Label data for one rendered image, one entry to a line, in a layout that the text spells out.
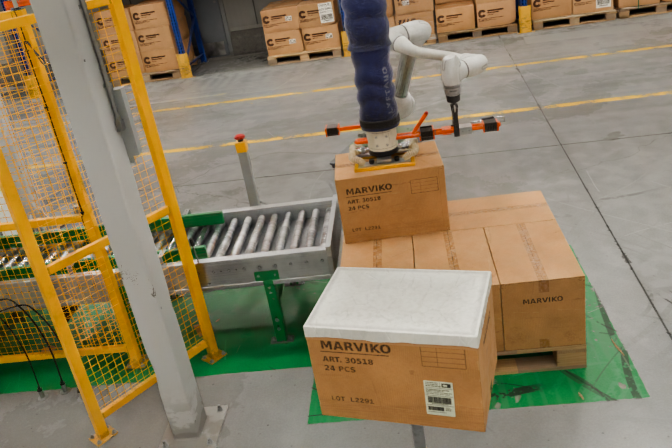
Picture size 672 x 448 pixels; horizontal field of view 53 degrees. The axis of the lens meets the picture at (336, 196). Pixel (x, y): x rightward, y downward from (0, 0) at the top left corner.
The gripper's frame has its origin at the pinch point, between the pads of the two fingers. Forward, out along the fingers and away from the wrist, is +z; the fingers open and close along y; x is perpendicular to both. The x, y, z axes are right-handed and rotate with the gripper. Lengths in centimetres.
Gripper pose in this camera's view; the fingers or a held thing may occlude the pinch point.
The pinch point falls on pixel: (456, 129)
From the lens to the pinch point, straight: 387.0
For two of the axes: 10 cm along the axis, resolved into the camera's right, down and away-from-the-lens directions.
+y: -0.8, 4.2, -9.0
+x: 9.8, -1.1, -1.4
